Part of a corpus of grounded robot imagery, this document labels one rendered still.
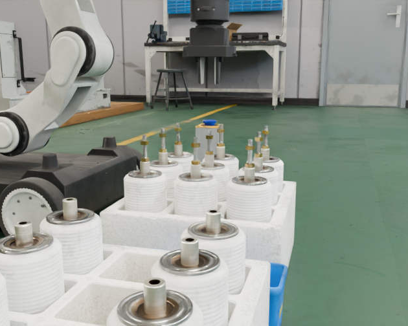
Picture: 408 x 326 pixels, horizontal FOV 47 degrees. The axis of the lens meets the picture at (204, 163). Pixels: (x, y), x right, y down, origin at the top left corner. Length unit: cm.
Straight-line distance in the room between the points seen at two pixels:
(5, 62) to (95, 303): 306
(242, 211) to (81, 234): 36
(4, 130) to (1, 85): 211
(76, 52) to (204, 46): 44
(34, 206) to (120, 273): 54
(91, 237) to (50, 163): 62
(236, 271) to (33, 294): 28
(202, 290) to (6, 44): 327
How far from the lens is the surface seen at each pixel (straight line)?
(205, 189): 98
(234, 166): 121
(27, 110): 154
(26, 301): 67
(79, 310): 71
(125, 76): 673
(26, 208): 132
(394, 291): 115
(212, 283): 56
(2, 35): 368
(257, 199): 95
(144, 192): 102
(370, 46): 605
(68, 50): 139
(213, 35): 108
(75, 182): 134
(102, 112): 456
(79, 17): 143
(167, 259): 59
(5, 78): 368
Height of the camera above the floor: 49
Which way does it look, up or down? 12 degrees down
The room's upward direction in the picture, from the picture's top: straight up
